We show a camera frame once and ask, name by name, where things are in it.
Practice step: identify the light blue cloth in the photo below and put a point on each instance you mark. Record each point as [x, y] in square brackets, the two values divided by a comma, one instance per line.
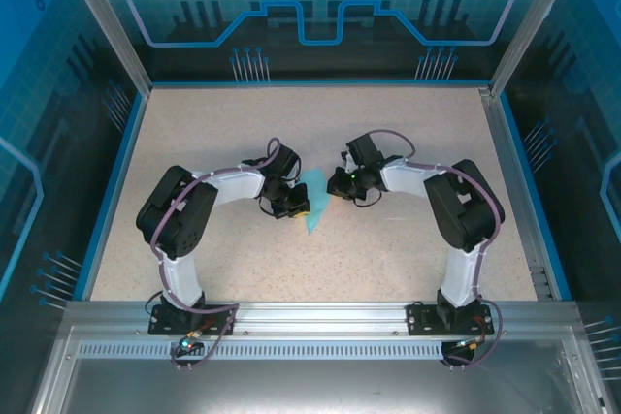
[317, 200]

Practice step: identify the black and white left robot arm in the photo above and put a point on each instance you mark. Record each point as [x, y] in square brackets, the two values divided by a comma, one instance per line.
[179, 220]

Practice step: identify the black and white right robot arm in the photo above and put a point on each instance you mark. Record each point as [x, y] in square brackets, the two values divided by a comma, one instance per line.
[466, 210]

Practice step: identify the steel sheet cover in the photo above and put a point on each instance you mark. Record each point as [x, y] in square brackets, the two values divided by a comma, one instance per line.
[315, 387]

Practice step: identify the aluminium mounting rail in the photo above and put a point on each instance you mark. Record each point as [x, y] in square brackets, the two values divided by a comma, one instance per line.
[315, 318]

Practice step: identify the aluminium side rail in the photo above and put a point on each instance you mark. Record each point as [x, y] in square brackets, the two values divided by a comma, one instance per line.
[504, 167]

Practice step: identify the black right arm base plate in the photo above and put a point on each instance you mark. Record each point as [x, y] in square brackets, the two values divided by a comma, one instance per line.
[422, 319]

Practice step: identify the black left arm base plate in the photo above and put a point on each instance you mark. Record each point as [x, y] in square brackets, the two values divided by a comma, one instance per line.
[162, 324]

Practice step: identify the aluminium frame post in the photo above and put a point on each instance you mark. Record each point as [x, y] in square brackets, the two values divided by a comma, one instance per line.
[531, 26]
[109, 26]

